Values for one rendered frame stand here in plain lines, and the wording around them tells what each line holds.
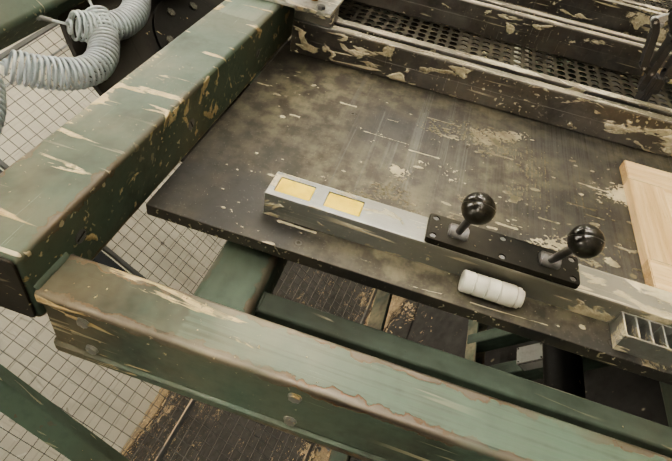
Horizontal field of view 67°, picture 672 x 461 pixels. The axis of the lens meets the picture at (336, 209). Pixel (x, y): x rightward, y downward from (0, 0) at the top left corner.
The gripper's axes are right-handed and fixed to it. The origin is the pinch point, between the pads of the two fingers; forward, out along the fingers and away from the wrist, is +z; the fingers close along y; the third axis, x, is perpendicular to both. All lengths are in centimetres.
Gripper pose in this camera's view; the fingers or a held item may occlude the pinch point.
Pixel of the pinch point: (646, 91)
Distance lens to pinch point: 118.0
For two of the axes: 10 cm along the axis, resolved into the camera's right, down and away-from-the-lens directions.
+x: -2.8, 6.3, -7.2
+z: -1.5, 7.1, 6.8
